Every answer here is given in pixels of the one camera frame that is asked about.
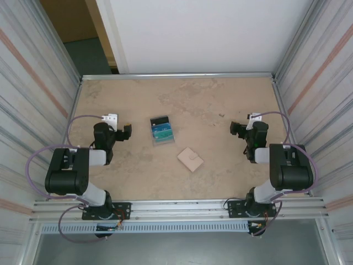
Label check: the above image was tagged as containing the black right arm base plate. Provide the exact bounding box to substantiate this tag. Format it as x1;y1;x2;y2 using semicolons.
227;200;277;219

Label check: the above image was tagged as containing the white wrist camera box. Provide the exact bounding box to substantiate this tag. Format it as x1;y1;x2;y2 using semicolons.
246;112;263;130
101;113;119;130

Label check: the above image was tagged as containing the long aluminium mounting rail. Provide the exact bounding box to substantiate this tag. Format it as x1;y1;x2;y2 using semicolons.
29;197;330;225

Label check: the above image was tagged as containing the white door frame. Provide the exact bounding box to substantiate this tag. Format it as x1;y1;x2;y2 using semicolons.
95;0;130;75

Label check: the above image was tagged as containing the aluminium frame post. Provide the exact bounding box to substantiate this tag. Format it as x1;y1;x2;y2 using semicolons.
274;0;325;80
34;0;83;82

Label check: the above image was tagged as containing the beige card wallet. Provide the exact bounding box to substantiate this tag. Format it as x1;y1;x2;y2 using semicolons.
176;147;205;174

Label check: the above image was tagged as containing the black card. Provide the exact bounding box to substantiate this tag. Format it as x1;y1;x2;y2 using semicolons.
150;115;170;125

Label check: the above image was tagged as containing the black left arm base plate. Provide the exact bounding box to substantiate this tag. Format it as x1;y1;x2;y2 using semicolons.
82;202;132;221

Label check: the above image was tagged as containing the grey slotted cable duct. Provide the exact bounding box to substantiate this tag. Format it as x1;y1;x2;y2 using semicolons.
40;222;250;235

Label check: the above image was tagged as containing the grey metal sheet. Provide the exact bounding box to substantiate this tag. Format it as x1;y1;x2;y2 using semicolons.
33;234;331;265

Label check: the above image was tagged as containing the aluminium table edge rail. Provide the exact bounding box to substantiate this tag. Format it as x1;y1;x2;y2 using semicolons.
81;72;277;82

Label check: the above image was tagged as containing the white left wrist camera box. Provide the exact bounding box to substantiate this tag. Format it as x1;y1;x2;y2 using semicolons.
101;113;119;130

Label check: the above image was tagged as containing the clear acrylic card stand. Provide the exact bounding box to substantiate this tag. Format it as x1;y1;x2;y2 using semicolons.
149;114;177;147

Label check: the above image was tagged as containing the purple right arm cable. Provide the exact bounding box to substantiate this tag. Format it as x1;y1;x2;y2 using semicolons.
252;111;321;237

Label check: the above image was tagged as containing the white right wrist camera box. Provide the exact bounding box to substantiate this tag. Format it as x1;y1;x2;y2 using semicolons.
246;112;263;130

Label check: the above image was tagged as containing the teal VIP card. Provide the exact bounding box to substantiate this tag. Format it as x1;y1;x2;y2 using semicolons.
152;131;175;143

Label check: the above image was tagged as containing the blue VIP card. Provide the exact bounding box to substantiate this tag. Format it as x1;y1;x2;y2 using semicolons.
151;123;173;134

